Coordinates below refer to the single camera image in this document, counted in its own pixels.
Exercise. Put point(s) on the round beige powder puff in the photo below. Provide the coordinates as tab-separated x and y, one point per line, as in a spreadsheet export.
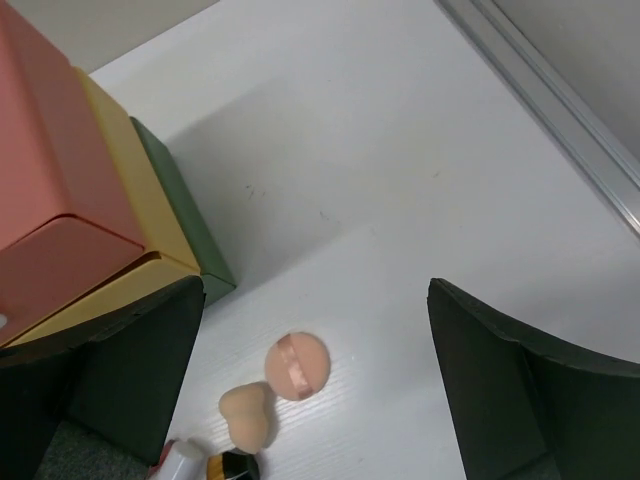
297	366

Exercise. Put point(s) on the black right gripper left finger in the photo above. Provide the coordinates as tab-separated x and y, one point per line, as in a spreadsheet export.
95	401

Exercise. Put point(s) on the small black kabuki brush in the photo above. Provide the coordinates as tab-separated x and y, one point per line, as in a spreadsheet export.
231	465

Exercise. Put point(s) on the aluminium frame rail right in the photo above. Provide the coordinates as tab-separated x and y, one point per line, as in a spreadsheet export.
604	161

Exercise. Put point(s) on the coral three-tier drawer organizer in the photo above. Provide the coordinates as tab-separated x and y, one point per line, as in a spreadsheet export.
95	213

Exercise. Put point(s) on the white pink-capped makeup tube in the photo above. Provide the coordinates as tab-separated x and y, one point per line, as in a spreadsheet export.
185	460

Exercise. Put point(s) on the beige teardrop makeup sponge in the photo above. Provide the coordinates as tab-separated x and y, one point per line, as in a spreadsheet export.
250	416

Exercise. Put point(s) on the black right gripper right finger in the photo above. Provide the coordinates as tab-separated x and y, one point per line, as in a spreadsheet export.
526	404

